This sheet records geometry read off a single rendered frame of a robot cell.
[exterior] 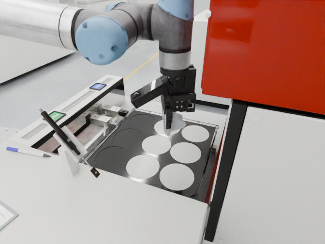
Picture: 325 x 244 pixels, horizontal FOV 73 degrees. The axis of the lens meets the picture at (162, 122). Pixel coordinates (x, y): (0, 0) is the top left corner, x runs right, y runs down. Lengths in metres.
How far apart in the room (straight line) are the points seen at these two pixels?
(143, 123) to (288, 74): 0.62
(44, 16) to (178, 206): 0.44
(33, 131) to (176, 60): 0.53
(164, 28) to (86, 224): 0.43
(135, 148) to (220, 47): 0.50
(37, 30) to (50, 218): 0.37
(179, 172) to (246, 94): 0.38
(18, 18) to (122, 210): 0.41
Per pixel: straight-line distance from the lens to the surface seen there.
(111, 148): 0.75
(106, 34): 0.37
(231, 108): 0.35
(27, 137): 0.81
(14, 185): 0.65
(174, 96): 0.54
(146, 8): 0.51
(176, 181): 0.64
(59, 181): 0.61
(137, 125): 0.84
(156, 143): 0.75
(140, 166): 0.68
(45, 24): 0.45
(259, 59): 0.33
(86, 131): 0.88
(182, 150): 0.73
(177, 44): 0.50
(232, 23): 0.32
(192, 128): 0.83
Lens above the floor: 1.39
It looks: 35 degrees down
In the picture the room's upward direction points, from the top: straight up
